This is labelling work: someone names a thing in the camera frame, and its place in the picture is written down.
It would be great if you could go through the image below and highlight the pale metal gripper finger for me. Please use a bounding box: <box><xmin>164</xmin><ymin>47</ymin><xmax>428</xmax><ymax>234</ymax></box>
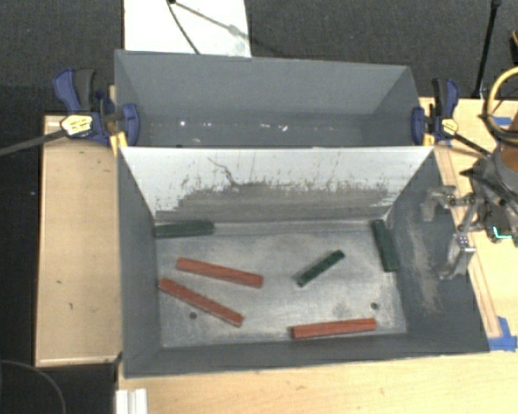
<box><xmin>420</xmin><ymin>186</ymin><xmax>460</xmax><ymax>224</ymax></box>
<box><xmin>438</xmin><ymin>232</ymin><xmax>477</xmax><ymax>281</ymax></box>

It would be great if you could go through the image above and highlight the dark green flat block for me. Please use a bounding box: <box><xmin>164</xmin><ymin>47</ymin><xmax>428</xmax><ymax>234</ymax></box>
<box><xmin>370</xmin><ymin>218</ymin><xmax>401</xmax><ymax>273</ymax></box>
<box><xmin>291</xmin><ymin>248</ymin><xmax>347</xmax><ymax>289</ymax></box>
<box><xmin>154</xmin><ymin>218</ymin><xmax>217</xmax><ymax>240</ymax></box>

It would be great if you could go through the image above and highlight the red-brown flat block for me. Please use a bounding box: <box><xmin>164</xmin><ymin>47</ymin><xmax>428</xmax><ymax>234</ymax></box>
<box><xmin>157</xmin><ymin>277</ymin><xmax>246</xmax><ymax>329</ymax></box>
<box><xmin>287</xmin><ymin>317</ymin><xmax>379</xmax><ymax>342</ymax></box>
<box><xmin>174</xmin><ymin>256</ymin><xmax>265</xmax><ymax>290</ymax></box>

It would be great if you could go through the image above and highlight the grey metal bin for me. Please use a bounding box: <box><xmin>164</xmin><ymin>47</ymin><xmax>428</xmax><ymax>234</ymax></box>
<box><xmin>113</xmin><ymin>48</ymin><xmax>491</xmax><ymax>380</ymax></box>

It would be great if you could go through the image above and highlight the pale wood flat board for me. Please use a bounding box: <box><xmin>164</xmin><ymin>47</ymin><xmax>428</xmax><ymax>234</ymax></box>
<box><xmin>34</xmin><ymin>114</ymin><xmax>502</xmax><ymax>368</ymax></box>

